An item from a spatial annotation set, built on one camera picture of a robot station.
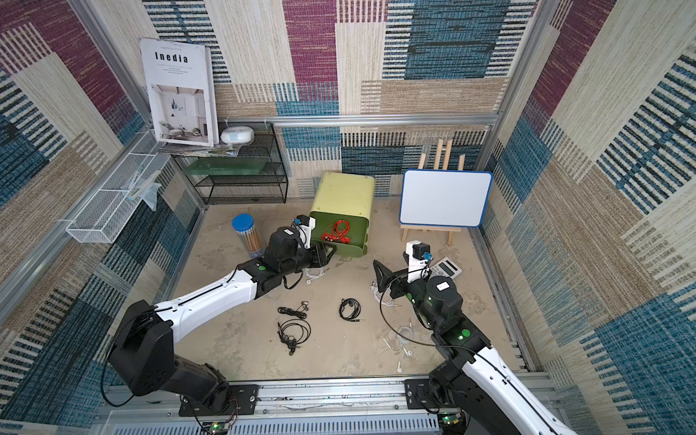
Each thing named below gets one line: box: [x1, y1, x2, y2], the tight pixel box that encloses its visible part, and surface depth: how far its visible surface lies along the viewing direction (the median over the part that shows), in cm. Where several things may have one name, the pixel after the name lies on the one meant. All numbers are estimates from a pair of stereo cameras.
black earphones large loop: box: [277, 319, 311, 356], surface depth 87 cm
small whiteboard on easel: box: [398, 138, 493, 246], surface depth 97 cm
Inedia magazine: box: [139, 37, 220, 147], surface depth 79 cm
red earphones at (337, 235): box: [320, 227, 351, 244], surface depth 89 cm
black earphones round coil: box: [338, 298, 365, 322], surface depth 91 cm
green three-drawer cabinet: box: [309, 171, 376, 258], surface depth 93 cm
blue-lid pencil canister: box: [232, 212, 264, 258], surface depth 91 cm
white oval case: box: [220, 125, 255, 145], surface depth 89 cm
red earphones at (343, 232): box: [332, 219, 351, 237], surface depth 91 cm
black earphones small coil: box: [277, 300, 310, 319], surface depth 91 cm
